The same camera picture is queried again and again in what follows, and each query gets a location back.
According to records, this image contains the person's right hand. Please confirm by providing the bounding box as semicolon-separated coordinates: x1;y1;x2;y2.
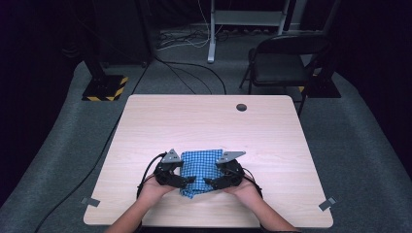
223;174;263;204

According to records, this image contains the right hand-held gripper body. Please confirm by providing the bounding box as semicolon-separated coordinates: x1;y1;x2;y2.
215;150;247;189

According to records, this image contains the black stand with striped base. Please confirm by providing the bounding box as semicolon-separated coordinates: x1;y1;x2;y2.
81;42;129;102

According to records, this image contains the grey tape tab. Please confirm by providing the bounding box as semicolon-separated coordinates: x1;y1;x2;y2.
318;196;338;212
81;197;101;208

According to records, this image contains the black folding chair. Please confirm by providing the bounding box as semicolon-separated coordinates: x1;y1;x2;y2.
238;32;334;117

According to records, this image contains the black cabinet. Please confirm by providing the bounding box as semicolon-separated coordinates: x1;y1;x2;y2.
93;0;155;66

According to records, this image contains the long black floor cable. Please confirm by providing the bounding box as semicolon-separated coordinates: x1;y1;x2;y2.
33;61;152;233

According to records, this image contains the blue plaid shirt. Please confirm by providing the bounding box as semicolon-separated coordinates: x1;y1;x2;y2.
179;149;225;200

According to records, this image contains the curved black floor cable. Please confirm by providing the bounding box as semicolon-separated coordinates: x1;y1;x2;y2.
154;57;227;95

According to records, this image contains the left hand-held gripper black cable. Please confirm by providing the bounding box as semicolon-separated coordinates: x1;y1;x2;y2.
136;151;168;199

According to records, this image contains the person's left hand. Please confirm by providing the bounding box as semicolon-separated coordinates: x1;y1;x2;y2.
138;174;178;204

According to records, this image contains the white metal stand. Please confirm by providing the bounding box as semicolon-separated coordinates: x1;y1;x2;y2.
207;0;291;64

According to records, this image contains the bundle of floor cables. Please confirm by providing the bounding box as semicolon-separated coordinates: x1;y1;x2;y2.
156;28;212;51

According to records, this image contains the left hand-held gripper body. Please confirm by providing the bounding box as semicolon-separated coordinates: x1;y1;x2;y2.
154;148;182;188

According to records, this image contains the thin black floor cable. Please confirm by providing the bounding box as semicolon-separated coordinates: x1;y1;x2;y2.
163;62;214;95

